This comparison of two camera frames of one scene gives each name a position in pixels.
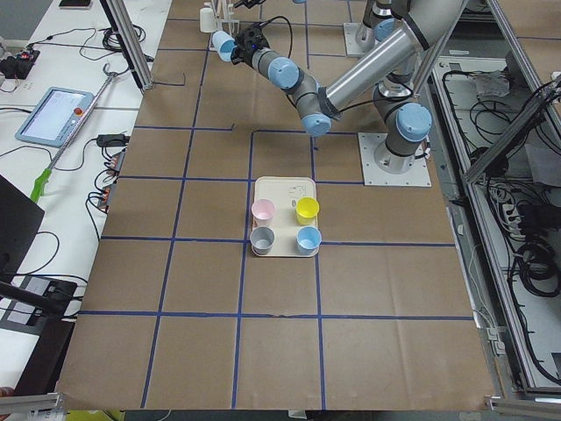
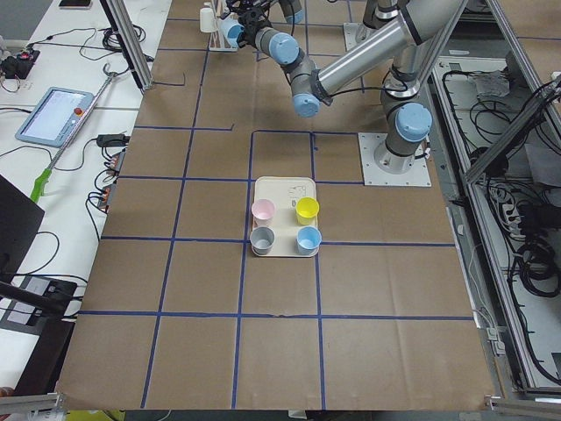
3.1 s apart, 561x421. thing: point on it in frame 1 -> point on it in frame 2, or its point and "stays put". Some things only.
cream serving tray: [284, 192] stays put
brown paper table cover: [181, 315] stays put
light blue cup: [223, 45] -> [231, 29]
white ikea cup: [208, 23] stays put
